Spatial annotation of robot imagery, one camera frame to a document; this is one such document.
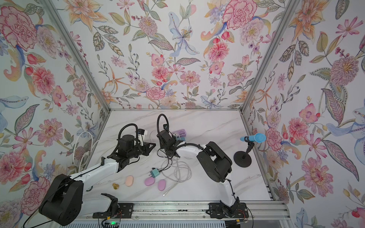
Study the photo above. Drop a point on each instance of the purple earbud case left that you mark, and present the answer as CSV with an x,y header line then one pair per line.
x,y
149,181

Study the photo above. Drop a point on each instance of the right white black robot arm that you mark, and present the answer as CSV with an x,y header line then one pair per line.
x,y
215,163

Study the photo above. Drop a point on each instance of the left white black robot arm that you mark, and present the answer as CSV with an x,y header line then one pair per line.
x,y
65,199

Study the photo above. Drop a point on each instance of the peach earbud case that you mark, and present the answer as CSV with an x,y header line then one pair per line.
x,y
129,181

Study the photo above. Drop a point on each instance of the teal charger with black cable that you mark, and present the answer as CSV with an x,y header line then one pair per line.
x,y
154,173

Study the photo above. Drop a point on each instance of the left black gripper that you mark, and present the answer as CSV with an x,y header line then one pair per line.
x,y
145,146

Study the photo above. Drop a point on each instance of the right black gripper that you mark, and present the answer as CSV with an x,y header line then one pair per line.
x,y
162,146

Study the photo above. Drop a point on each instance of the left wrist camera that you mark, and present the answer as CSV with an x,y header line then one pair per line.
x,y
142,134

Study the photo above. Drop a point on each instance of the purple earbud case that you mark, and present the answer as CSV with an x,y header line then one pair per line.
x,y
149,181
161,185

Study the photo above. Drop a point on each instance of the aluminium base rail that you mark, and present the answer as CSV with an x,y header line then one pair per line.
x,y
201,210

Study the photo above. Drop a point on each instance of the purple earbud case right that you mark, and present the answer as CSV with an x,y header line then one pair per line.
x,y
161,185

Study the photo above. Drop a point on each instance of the blue microphone on stand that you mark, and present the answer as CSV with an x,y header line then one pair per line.
x,y
243,159

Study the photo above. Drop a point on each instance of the small brass knob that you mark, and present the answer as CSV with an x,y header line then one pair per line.
x,y
115,186

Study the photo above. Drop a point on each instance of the purple power strip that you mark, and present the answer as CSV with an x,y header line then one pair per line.
x,y
180,133

